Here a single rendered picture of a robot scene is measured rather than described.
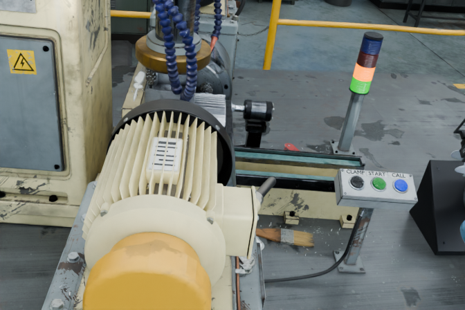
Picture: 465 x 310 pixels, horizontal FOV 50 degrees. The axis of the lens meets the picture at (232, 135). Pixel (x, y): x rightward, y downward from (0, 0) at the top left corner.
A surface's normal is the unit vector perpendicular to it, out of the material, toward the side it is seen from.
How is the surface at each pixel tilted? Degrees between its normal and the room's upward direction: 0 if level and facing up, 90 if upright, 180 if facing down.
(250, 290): 0
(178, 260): 28
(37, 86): 90
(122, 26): 90
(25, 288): 0
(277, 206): 90
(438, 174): 45
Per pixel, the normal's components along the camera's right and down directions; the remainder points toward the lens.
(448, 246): 0.15, -0.22
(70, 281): 0.11, -0.85
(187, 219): 0.22, 0.25
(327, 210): 0.02, 0.53
